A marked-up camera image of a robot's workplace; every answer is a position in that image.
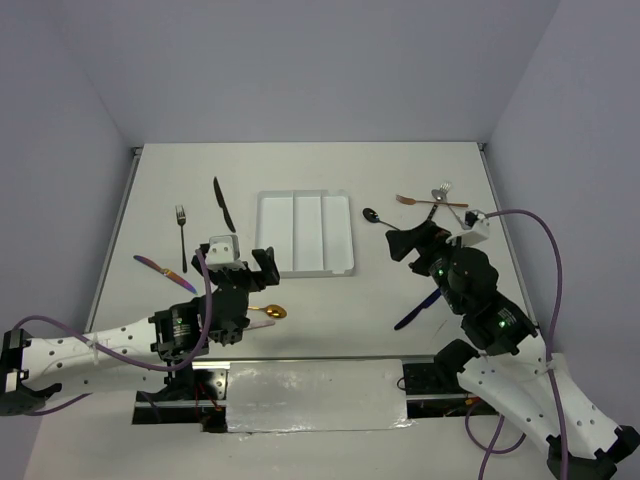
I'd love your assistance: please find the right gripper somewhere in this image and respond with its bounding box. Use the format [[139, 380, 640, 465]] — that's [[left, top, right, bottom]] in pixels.
[[384, 217, 469, 312]]

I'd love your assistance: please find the black spoon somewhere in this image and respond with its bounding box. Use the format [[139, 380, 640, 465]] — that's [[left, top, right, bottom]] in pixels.
[[362, 207, 398, 230]]

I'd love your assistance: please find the copper fork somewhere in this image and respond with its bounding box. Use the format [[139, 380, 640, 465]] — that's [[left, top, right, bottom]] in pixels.
[[395, 195, 469, 208]]

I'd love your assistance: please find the silver spoon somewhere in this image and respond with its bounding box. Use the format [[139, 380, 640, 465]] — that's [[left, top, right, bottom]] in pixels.
[[431, 187, 467, 230]]

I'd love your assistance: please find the blue knife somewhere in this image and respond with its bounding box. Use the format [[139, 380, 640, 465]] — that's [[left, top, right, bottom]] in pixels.
[[394, 289, 441, 331]]

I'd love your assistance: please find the silver fork with black handle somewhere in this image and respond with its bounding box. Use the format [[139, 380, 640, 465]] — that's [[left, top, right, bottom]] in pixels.
[[427, 181, 451, 221]]

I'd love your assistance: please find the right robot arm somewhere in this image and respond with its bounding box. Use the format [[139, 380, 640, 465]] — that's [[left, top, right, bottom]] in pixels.
[[385, 221, 639, 479]]

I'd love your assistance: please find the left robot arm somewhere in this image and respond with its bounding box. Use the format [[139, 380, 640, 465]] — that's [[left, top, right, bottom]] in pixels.
[[1, 235, 280, 416]]

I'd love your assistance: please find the black knife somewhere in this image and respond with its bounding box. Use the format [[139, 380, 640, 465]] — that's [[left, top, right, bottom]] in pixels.
[[213, 177, 236, 233]]

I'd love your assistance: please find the iridescent rainbow knife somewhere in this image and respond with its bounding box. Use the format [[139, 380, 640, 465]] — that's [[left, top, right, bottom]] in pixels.
[[133, 255, 197, 295]]

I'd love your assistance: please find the gold spoon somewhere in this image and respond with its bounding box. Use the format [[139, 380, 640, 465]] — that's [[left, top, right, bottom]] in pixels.
[[248, 304, 288, 319]]

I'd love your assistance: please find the white three-compartment cutlery tray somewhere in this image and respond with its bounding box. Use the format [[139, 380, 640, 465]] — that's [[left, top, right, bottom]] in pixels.
[[255, 190, 355, 278]]

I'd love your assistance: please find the silver foil sheet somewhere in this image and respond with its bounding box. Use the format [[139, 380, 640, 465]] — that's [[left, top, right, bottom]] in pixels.
[[226, 360, 411, 433]]

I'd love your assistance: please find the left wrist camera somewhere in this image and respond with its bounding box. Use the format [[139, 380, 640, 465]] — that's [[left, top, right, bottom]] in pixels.
[[205, 234, 244, 271]]

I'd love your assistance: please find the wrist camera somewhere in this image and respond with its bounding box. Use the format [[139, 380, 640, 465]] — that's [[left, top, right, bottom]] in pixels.
[[205, 234, 244, 271], [446, 210, 490, 247]]

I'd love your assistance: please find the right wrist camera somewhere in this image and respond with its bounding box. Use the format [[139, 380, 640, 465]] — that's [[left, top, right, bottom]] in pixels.
[[446, 210, 490, 247]]

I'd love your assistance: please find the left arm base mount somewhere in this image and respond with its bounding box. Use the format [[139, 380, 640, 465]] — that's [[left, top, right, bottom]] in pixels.
[[132, 362, 230, 434]]

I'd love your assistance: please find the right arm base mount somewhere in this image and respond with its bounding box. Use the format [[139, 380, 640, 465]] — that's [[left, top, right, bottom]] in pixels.
[[396, 362, 495, 419]]

